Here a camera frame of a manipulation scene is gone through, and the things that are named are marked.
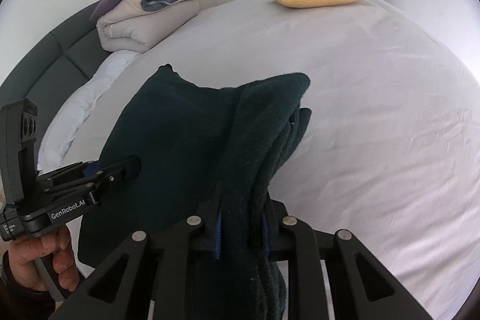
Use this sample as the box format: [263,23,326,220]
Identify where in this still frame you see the dark grey upholstered headboard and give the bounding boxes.
[0,0,113,106]

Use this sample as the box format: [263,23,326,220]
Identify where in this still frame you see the white crumpled duvet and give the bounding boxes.
[37,49,140,173]

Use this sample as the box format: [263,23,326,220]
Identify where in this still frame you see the dark green knitted garment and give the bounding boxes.
[78,65,311,319]

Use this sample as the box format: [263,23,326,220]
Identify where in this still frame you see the beige rolled comforter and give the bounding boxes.
[94,0,200,53]

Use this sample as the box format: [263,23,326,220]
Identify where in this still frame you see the person's left hand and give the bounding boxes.
[7,225,80,292]

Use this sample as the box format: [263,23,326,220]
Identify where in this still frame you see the white bed sheet mattress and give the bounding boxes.
[38,0,479,319]

